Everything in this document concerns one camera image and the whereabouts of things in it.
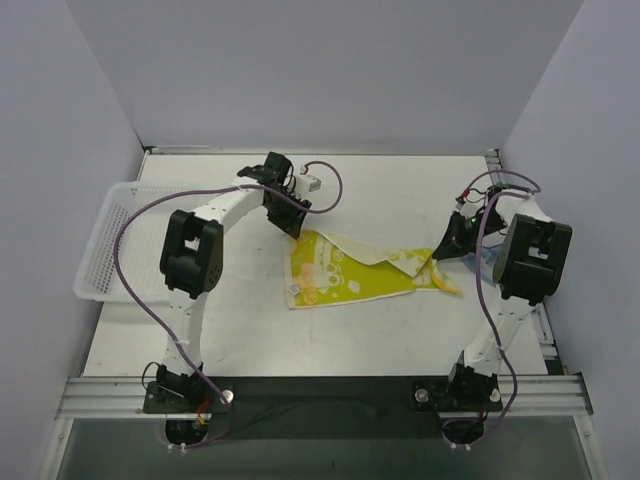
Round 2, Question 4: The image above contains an aluminium rail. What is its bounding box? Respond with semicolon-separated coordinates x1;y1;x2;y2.
484;148;569;376
57;375;593;420

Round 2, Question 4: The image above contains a yellow green patterned towel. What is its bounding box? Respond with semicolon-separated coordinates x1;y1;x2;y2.
283;230;462;310

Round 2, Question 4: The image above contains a light blue towel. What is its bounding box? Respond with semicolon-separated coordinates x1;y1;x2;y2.
462;244;501;274

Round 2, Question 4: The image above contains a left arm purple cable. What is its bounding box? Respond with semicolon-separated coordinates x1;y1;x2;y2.
113;160;343;449

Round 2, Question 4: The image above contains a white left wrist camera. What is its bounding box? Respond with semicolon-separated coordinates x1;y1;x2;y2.
296;174;321;195

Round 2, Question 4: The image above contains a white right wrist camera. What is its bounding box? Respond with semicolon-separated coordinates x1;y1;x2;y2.
454;200;482;218

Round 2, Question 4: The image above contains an aluminium right side rail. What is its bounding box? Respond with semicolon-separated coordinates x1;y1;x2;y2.
484;148;569;376

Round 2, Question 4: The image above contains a white perforated plastic basket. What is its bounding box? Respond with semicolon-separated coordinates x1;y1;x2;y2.
73;181;206;303

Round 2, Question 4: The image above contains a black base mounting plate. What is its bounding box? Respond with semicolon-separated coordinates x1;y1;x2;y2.
142;376;503;443

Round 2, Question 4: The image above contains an aluminium front rail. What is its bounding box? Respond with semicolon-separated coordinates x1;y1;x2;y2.
57;375;593;420

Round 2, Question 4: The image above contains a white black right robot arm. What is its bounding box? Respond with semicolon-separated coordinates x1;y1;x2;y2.
432;190;573;410

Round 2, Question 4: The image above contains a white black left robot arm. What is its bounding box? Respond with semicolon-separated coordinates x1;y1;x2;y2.
156;152;321;412

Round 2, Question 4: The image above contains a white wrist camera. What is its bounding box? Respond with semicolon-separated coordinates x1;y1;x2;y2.
454;200;482;218
296;174;321;195

